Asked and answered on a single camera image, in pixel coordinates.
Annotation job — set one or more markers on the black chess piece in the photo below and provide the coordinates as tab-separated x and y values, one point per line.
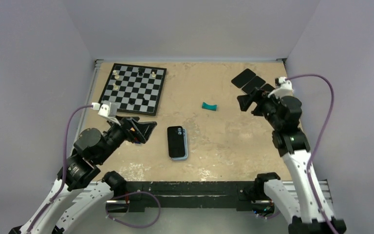
141	71
145	101

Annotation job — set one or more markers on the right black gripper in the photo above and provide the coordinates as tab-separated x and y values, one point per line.
245	101

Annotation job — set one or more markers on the black phone case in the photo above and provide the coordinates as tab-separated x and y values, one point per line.
176	145

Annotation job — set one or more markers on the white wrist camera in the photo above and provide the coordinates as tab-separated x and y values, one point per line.
107	110
283	88

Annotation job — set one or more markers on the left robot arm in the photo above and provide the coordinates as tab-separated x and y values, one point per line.
72	197

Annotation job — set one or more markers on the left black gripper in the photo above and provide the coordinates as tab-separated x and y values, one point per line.
145	128

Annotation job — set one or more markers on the teal curved block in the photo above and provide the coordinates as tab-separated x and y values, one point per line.
209	107

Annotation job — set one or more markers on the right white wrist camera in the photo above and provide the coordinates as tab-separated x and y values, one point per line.
283	88

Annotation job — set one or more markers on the light blue phone case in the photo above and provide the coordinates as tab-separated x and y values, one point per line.
186	148

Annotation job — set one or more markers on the black white chessboard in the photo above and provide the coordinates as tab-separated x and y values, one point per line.
129	91

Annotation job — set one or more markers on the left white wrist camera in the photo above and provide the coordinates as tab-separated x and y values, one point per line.
107	110

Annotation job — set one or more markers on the black phone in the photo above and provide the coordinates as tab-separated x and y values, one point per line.
243	78

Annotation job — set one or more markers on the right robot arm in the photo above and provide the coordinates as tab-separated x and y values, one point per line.
309	212

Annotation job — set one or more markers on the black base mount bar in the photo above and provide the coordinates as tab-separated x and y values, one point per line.
238	195

